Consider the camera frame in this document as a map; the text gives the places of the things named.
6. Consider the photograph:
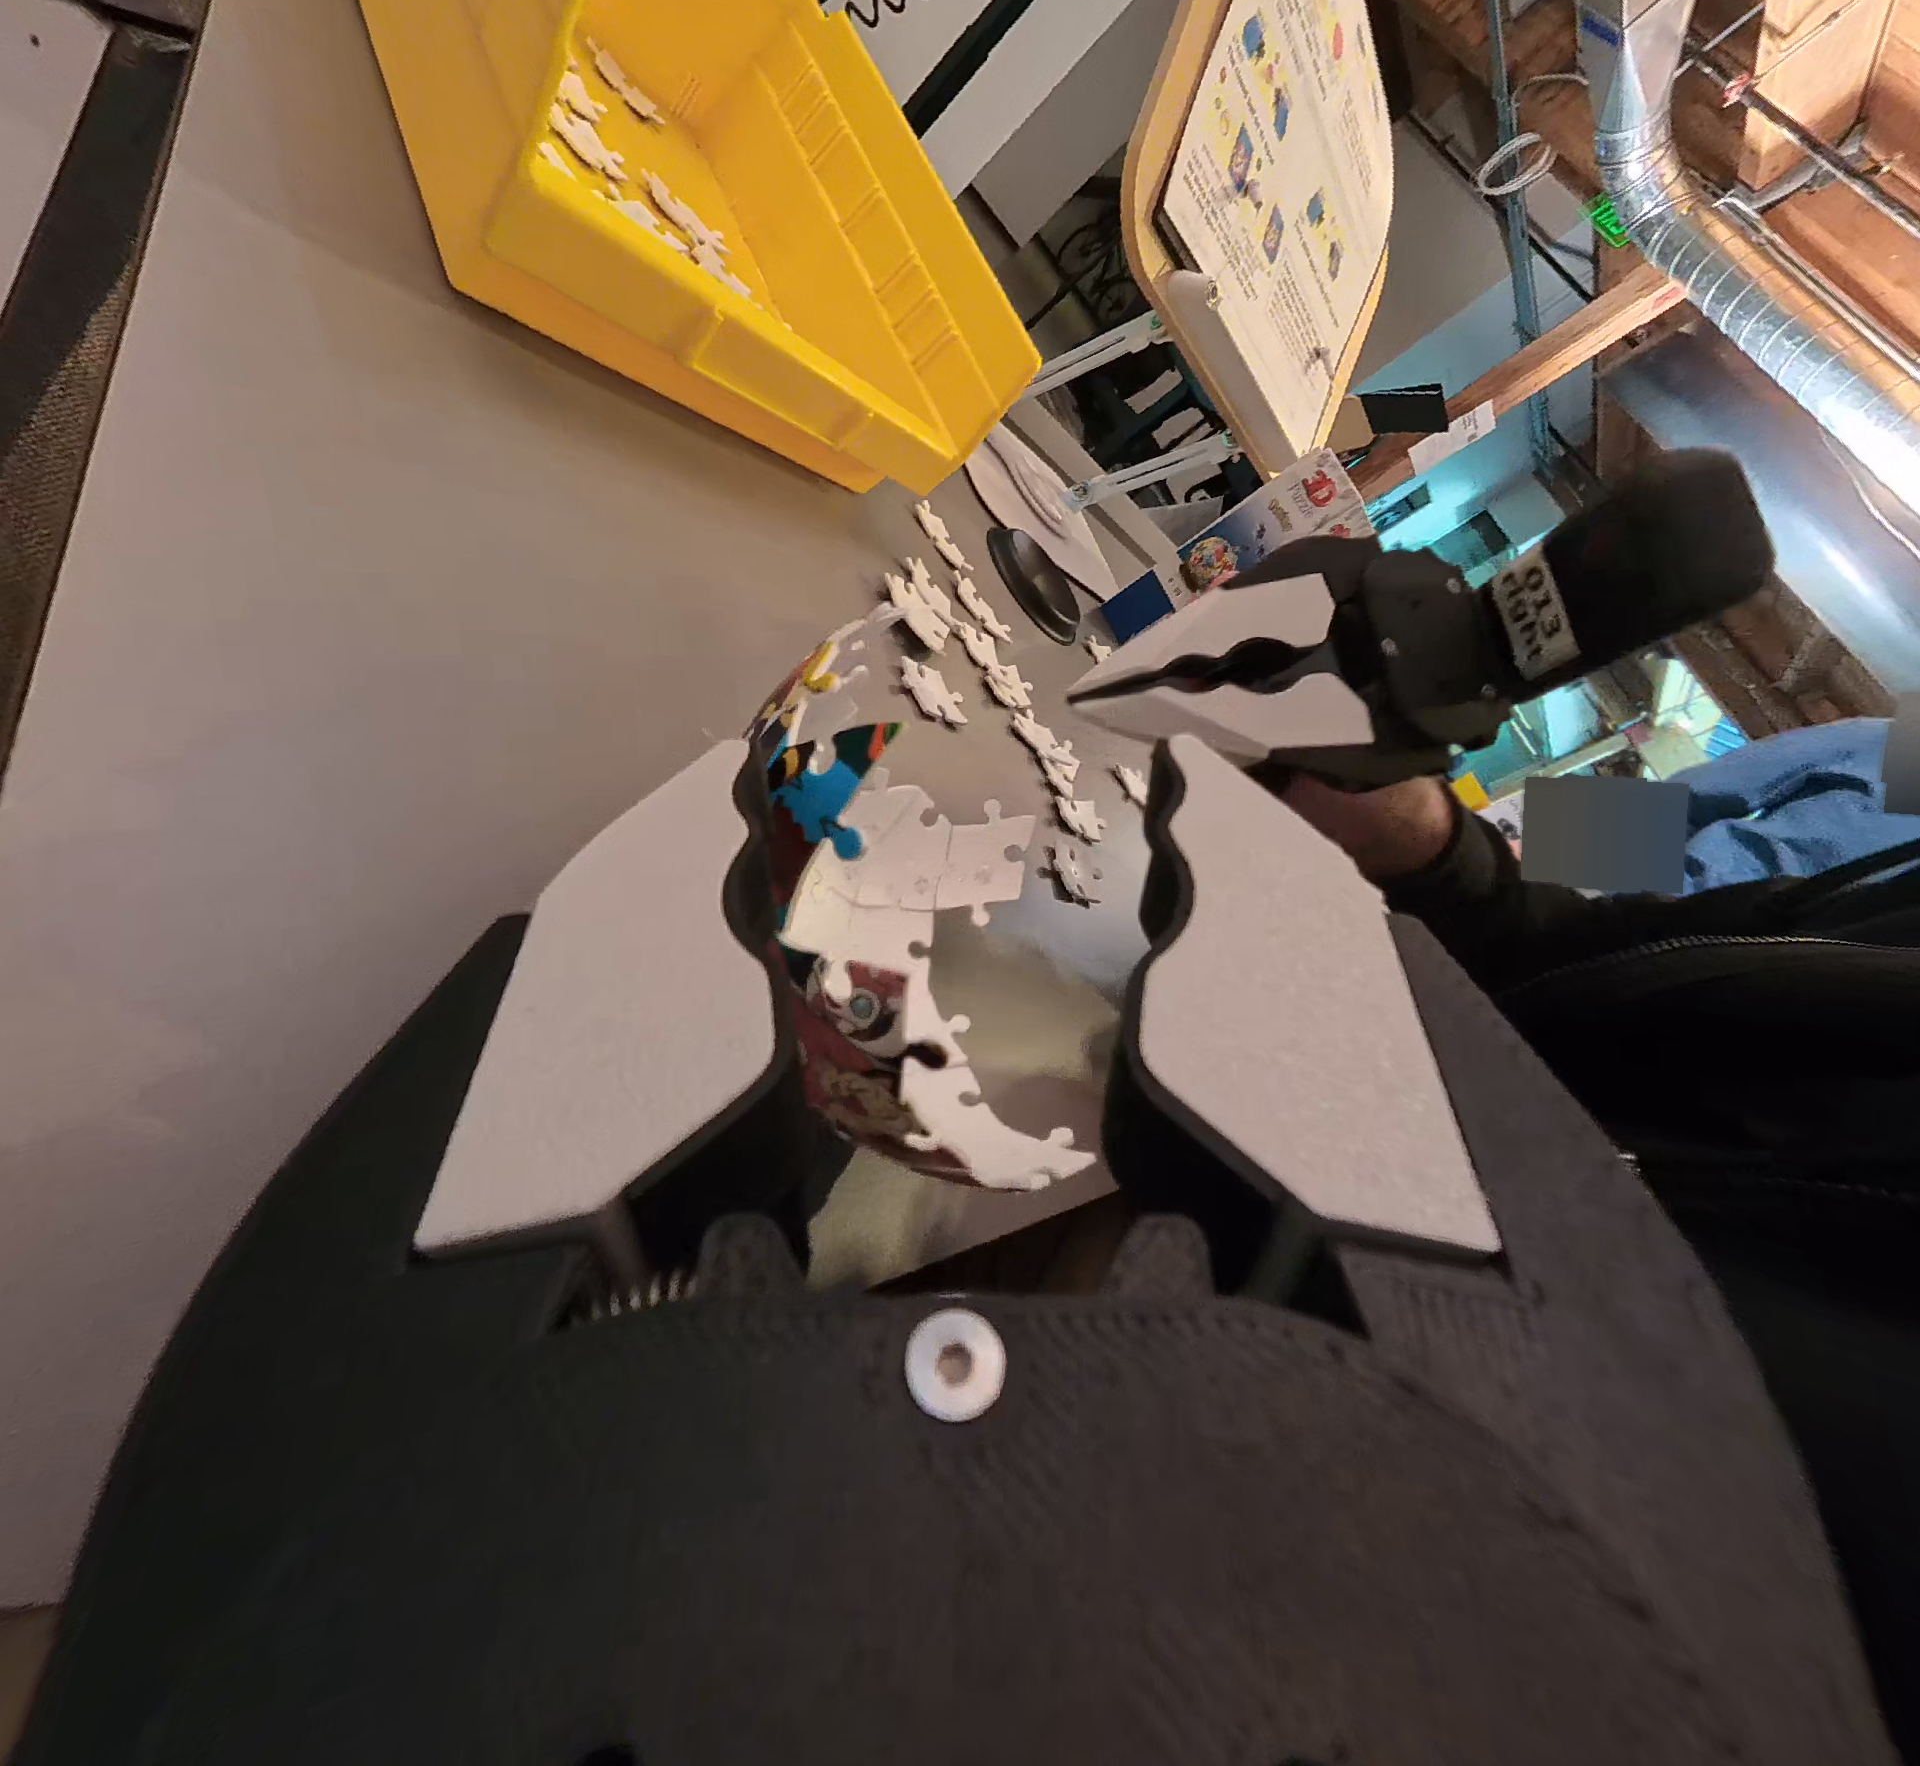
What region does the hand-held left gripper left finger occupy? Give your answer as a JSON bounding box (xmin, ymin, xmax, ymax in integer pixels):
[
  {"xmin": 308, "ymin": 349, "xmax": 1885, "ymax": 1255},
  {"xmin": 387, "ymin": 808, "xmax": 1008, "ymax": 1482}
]
[{"xmin": 410, "ymin": 737, "xmax": 798, "ymax": 1266}]

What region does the white round disc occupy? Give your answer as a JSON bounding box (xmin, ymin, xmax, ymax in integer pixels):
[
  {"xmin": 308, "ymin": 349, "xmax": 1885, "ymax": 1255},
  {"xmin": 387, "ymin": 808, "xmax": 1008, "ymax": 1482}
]
[{"xmin": 967, "ymin": 422, "xmax": 1120, "ymax": 598}]

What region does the silver ventilation duct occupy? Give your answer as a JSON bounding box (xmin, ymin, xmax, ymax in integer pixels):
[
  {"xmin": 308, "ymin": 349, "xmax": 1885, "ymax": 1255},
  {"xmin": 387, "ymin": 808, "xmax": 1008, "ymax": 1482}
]
[{"xmin": 1568, "ymin": 0, "xmax": 1920, "ymax": 509}]

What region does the yellow plastic bin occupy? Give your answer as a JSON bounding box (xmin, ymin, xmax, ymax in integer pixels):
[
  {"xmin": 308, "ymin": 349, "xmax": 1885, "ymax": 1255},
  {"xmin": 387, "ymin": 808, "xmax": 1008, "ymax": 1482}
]
[{"xmin": 308, "ymin": 0, "xmax": 1043, "ymax": 495}]

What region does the wooden clipboard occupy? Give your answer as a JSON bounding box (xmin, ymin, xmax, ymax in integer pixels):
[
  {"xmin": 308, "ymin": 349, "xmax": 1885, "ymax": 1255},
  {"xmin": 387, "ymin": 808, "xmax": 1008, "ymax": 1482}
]
[{"xmin": 1122, "ymin": 0, "xmax": 1398, "ymax": 476}]

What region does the row of white puzzle pieces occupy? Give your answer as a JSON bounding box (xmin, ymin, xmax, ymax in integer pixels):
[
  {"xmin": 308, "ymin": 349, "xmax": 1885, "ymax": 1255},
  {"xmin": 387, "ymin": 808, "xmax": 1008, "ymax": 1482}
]
[{"xmin": 876, "ymin": 497, "xmax": 1159, "ymax": 904}]

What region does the person's right hand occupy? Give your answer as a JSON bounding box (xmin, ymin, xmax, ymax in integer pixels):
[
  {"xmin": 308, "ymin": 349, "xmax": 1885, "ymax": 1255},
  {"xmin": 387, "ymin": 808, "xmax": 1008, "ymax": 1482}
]
[{"xmin": 1287, "ymin": 765, "xmax": 1467, "ymax": 899}]

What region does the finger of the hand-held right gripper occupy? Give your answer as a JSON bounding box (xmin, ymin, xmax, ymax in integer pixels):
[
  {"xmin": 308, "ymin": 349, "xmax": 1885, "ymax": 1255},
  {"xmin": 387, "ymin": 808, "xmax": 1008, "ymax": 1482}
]
[
  {"xmin": 1070, "ymin": 660, "xmax": 1429, "ymax": 788},
  {"xmin": 1064, "ymin": 536, "xmax": 1377, "ymax": 711}
]

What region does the partly built puzzle ball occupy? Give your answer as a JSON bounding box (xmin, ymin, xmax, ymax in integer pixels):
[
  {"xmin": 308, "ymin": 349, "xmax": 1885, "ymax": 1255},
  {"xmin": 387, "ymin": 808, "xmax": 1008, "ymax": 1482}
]
[{"xmin": 740, "ymin": 624, "xmax": 1104, "ymax": 1191}]

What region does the black round base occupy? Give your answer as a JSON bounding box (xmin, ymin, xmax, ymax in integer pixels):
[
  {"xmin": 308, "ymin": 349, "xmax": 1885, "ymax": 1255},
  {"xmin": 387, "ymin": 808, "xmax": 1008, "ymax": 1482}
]
[{"xmin": 987, "ymin": 527, "xmax": 1085, "ymax": 647}]

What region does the person's black jacket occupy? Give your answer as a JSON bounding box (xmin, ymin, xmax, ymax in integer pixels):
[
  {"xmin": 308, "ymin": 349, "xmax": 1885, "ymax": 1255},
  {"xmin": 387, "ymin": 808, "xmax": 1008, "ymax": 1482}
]
[{"xmin": 1499, "ymin": 866, "xmax": 1920, "ymax": 1766}]

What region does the pile of white puzzle pieces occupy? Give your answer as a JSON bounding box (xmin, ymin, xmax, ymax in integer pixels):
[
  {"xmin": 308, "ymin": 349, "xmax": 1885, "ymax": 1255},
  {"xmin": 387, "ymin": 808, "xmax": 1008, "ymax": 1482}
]
[{"xmin": 539, "ymin": 38, "xmax": 758, "ymax": 298}]

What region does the colourful puzzle box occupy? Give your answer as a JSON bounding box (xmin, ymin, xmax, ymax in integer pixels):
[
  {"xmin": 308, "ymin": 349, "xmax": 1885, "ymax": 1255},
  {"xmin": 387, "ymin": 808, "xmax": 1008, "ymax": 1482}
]
[{"xmin": 1102, "ymin": 445, "xmax": 1375, "ymax": 642}]

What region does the teal metal post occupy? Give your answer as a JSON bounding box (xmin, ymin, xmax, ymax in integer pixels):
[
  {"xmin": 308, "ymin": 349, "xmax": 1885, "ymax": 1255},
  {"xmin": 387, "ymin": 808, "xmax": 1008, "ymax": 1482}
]
[{"xmin": 1462, "ymin": 0, "xmax": 1555, "ymax": 341}]

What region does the puzzle instruction sheet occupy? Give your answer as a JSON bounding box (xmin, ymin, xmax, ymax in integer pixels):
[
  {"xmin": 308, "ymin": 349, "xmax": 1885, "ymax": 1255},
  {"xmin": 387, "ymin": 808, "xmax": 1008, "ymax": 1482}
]
[{"xmin": 1160, "ymin": 0, "xmax": 1387, "ymax": 441}]

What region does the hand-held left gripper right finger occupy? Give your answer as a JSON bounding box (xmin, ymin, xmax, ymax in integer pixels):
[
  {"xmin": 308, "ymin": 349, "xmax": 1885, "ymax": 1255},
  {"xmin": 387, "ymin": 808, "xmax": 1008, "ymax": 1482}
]
[{"xmin": 1107, "ymin": 731, "xmax": 1505, "ymax": 1307}]

